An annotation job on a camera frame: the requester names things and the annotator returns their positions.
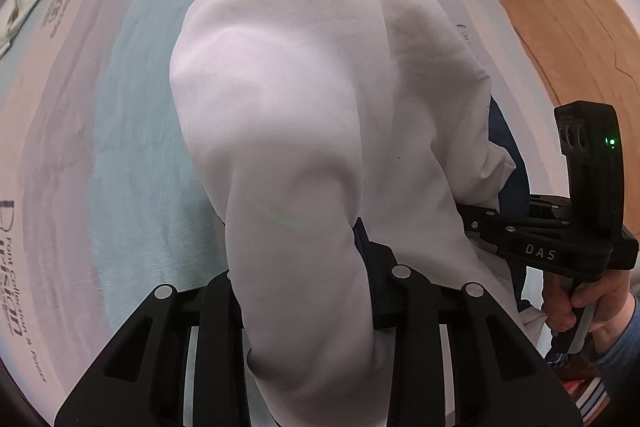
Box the person's right hand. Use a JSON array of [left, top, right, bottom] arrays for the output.
[[542, 267, 633, 334]]

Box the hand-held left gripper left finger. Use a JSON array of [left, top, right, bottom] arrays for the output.
[[54, 271, 252, 427]]

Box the striped printed bed sheet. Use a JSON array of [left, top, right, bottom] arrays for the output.
[[0, 0, 576, 427]]

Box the white garment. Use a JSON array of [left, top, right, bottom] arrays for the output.
[[169, 0, 546, 427]]

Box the striped flat item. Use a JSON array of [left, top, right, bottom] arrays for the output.
[[564, 374, 613, 420]]

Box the navy cloth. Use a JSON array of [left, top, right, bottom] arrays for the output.
[[487, 96, 532, 310]]

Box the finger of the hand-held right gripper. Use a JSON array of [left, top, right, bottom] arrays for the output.
[[456, 196, 534, 254]]

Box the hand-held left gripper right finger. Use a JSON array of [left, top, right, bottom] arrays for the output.
[[351, 217, 584, 427]]

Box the person's right forearm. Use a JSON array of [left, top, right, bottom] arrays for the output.
[[580, 287, 640, 380]]

